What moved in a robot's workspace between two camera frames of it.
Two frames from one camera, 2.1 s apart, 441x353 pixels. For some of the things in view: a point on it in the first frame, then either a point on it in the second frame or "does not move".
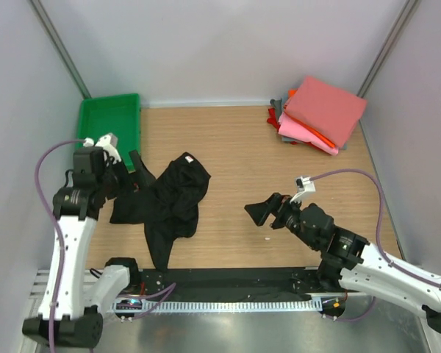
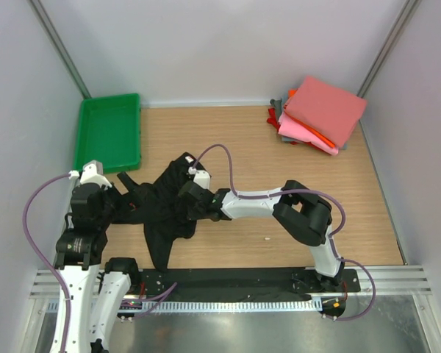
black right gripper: (276, 204) → (192, 215)
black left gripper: (143, 178) → (131, 185)
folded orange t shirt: (303, 126) does not move
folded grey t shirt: (277, 104) does not move
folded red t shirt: (273, 118) does not move
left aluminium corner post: (53, 37) does not move
